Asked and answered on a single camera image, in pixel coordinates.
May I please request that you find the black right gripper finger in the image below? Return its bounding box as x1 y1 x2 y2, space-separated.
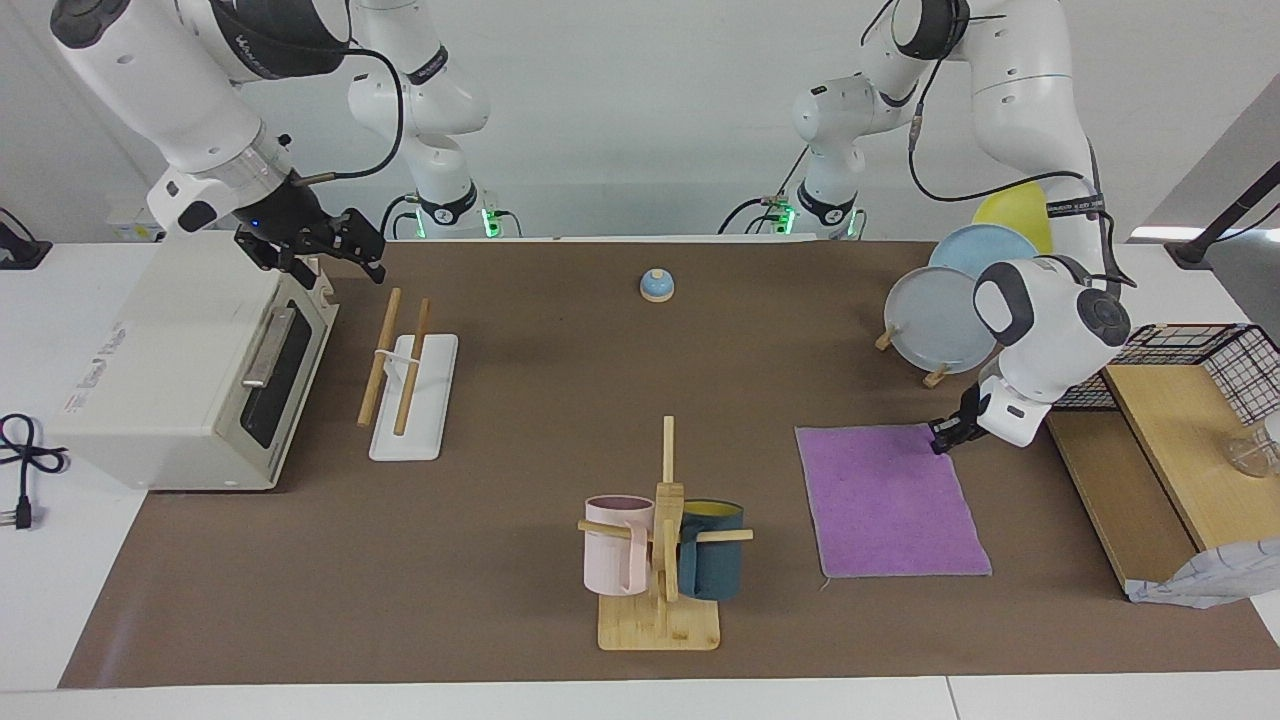
238 236 325 293
320 207 389 287

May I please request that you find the purple towel with grey back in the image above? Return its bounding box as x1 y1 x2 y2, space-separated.
795 423 994 581

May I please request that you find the wooden plate rack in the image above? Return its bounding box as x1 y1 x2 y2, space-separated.
875 325 956 390

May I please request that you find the grey plate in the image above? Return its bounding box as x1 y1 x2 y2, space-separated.
884 266 999 375

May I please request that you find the small white box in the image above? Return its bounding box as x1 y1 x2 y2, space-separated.
106 205 167 244

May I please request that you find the beige toaster oven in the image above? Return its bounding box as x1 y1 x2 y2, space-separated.
45 232 341 493

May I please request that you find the light blue plate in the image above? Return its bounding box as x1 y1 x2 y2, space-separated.
928 223 1041 283

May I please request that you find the wooden shelf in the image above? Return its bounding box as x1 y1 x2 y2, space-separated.
1045 362 1280 601

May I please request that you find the yellow plate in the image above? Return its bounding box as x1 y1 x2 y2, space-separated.
973 181 1054 256

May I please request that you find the brown table mat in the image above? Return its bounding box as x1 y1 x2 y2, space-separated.
58 240 1280 689

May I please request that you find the dark green mug yellow inside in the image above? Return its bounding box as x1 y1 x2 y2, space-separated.
678 499 746 602

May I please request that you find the clear glass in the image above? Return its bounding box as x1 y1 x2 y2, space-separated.
1222 415 1280 479

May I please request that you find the marbled white cloth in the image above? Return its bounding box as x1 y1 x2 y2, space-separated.
1128 538 1280 610

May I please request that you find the black stand pole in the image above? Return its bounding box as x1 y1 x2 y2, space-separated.
1165 160 1280 269

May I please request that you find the wooden mug tree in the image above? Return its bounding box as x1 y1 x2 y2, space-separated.
577 416 754 653

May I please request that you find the pink mug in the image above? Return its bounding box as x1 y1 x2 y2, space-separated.
584 495 656 597

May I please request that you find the black base cable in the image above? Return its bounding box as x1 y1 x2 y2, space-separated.
380 193 426 241
718 148 809 237

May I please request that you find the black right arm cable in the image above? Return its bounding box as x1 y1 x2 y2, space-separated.
295 45 406 189

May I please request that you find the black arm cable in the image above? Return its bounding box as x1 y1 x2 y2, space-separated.
908 0 1139 291
295 45 406 189

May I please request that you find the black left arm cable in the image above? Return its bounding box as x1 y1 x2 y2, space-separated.
908 0 1139 291

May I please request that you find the black wire basket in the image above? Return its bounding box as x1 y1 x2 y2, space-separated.
1055 323 1280 428

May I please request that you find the black clamp mount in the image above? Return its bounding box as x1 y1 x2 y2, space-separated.
0 207 53 271

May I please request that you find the black power cable with plug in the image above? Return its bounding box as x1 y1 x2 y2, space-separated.
0 413 71 531

